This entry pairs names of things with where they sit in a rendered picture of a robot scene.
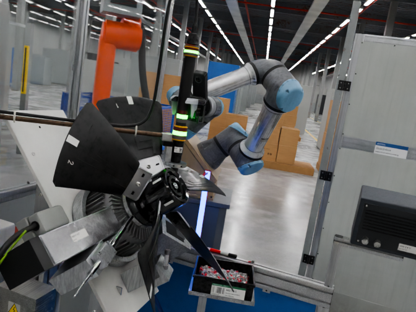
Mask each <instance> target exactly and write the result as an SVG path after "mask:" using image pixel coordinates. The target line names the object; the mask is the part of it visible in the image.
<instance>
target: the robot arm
mask: <svg viewBox="0 0 416 312"><path fill-rule="evenodd" d="M258 84H262V85H263V87H264V88H265V89H266V93H265V95H264V98H263V102H264V106H263V108H262V110H261V112H260V114H259V116H258V118H257V120H256V121H255V123H254V125H253V127H252V129H251V131H250V133H249V134H248V133H247V132H246V131H245V130H244V129H243V128H242V127H241V126H240V125H239V124H238V123H233V124H231V125H230V126H228V127H227V128H226V129H224V130H223V131H222V132H220V133H218V134H217V135H216V136H215V137H213V138H211V139H208V140H206V141H202V142H200V143H198V144H197V147H198V150H199V151H200V153H201V155H202V156H203V158H204V160H205V161H206V162H207V163H208V164H209V166H210V167H211V168H213V169H214V170H215V169H217V168H218V167H219V166H220V165H221V163H222V162H223V161H224V160H225V158H226V157H228V156H231V158H232V160H233V162H234V164H235V165H236V167H237V169H238V170H239V172H240V173H241V174H242V175H252V174H253V173H256V172H257V171H259V170H260V169H261V168H262V167H263V166H264V162H263V160H262V156H263V155H264V146H265V144H266V143H267V141H268V139H269V138H270V136H271V134H272V132H273V130H274V129H275V127H276V125H277V123H278V122H279V119H280V118H281V116H282V114H283V113H287V112H289V111H292V110H294V109H295V107H296V106H298V105H299V104H300V103H301V101H302V100H303V96H304V91H303V88H302V87H301V85H300V83H299V81H297V80H296V79H295V78H294V76H292V74H291V73H290V71H289V70H288V69H287V68H286V66H285V65H284V64H283V63H282V62H280V61H278V60H274V59H257V60H254V61H251V62H248V63H246V64H245V66H244V67H242V68H239V69H237V70H234V71H232V72H229V73H226V74H224V75H221V76H218V77H215V78H213V79H210V80H207V72H205V71H198V70H195V71H194V75H193V86H192V89H191V97H190V98H187V99H186V101H185V103H189V110H188V118H187V123H186V126H187V127H188V130H187V135H186V140H188V139H190V138H192V137H193V136H194V135H196V134H197V133H198V132H199V131H200V130H201V129H202V128H203V127H204V126H205V125H206V124H207V123H209V122H210V121H211V120H212V119H214V118H216V117H218V116H220V115H221V114H222V113H223V110H224V105H223V102H222V101H221V99H219V98H218V97H219V96H222V95H225V94H226V93H230V92H232V91H234V90H238V89H240V88H243V87H246V86H247V85H258ZM179 89H180V87H179V86H174V87H172V88H170V89H169V90H168V92H167V99H168V102H169V104H170V106H171V113H172V114H173V115H176V108H177V103H178V94H179Z"/></svg>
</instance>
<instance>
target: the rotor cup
mask: <svg viewBox="0 0 416 312"><path fill-rule="evenodd" d="M159 178H161V180H160V181H158V182H156V183H155V184H153V182H154V181H156V180H157V179H159ZM173 183H176V184H177V185H178V189H176V188H175V187H174V185H173ZM127 199H128V203H129V206H130V208H131V210H132V212H133V213H134V215H135V216H136V217H137V218H138V219H139V220H140V221H141V222H142V223H143V224H145V225H148V226H151V227H152V222H153V221H150V216H151V215H154V214H155V209H156V206H157V201H158V199H159V201H160V202H161V205H160V210H161V214H160V220H162V218H163V215H166V214H168V213H170V212H171V211H173V210H175V209H177V208H179V207H181V206H183V205H184V204H186V203H187V201H188V189H187V187H186V184H185V182H184V181H183V179H182V177H181V176H180V175H179V174H178V173H177V172H176V171H175V170H174V169H172V168H164V169H163V170H161V171H159V172H158V173H156V174H154V175H152V177H151V179H150V181H149V182H148V184H147V186H146V187H145V189H144V191H143V193H142V194H141V196H140V198H139V199H138V200H137V201H134V200H132V199H130V198H128V197H127ZM171 200H173V201H174V202H172V203H171V204H169V205H167V206H164V204H166V203H168V202H170V201H171Z"/></svg>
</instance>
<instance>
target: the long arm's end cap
mask: <svg viewBox="0 0 416 312"><path fill-rule="evenodd" d="M53 266H54V265H53V263H52V261H51V259H50V257H49V256H48V253H47V252H46V249H45V247H44V246H43V243H42V242H41V239H40V237H39V236H36V237H34V238H31V239H29V240H27V241H26V242H24V243H22V244H21V245H19V246H17V247H16V248H14V249H12V250H11V251H9V252H8V253H7V256H6V258H5V259H4V260H3V262H2V263H1V265H0V272H1V274H2V276H3V278H4V280H5V282H6V284H7V286H8V288H9V290H12V289H13V288H16V287H18V286H19V285H21V284H23V283H25V282H26V281H28V280H30V279H32V278H34V277H35V276H37V275H39V274H41V273H42V272H44V271H46V270H48V269H50V268H51V267H53Z"/></svg>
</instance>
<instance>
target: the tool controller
mask: <svg viewBox="0 0 416 312"><path fill-rule="evenodd" d="M350 243H351V244H354V245H359V246H363V247H366V248H371V249H375V250H378V251H383V252H386V253H391V254H395V255H398V256H403V257H406V258H410V259H414V260H416V196H413V195H410V194H404V193H399V192H395V191H390V190H386V189H381V188H375V187H371V186H366V185H362V188H361V191H360V196H359V199H358V204H357V209H356V212H355V217H354V220H353V225H352V232H351V238H350Z"/></svg>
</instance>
